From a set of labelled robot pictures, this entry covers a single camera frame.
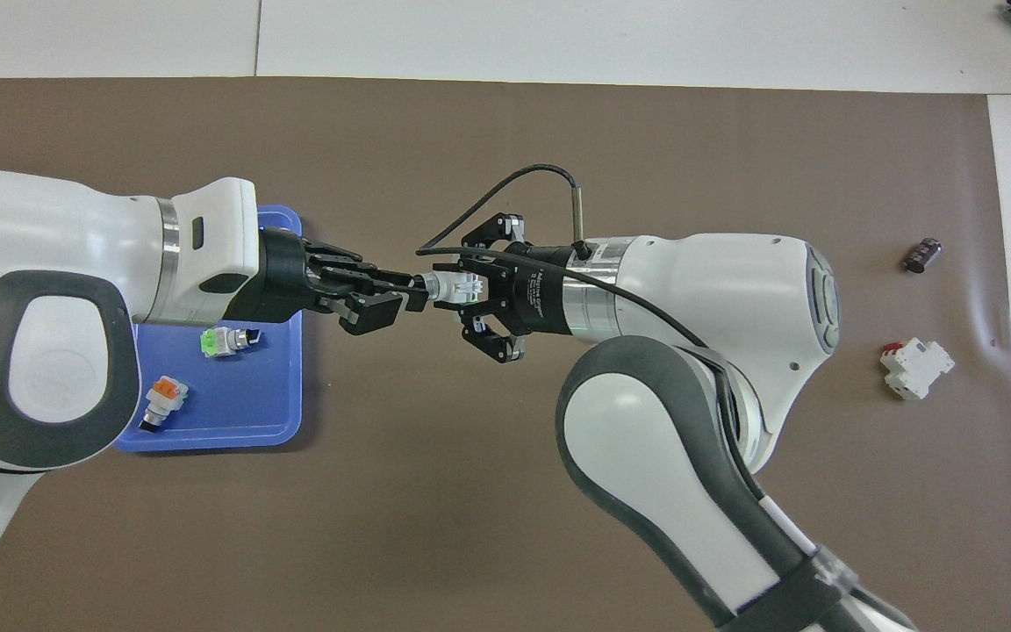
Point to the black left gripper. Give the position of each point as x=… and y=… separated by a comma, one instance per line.
x=286, y=276

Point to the white red circuit breaker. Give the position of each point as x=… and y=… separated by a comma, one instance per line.
x=916, y=369

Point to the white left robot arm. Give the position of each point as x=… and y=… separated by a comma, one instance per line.
x=58, y=290

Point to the brown table mat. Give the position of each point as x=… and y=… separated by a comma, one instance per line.
x=426, y=527

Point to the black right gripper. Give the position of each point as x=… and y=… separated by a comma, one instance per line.
x=536, y=294

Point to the blue plastic tray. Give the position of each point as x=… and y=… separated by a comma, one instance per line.
x=242, y=395

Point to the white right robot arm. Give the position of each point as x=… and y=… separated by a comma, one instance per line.
x=707, y=351

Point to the green-backed selector switch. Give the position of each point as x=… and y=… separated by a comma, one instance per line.
x=223, y=341

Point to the small dark brown component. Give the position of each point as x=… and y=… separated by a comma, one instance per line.
x=923, y=254

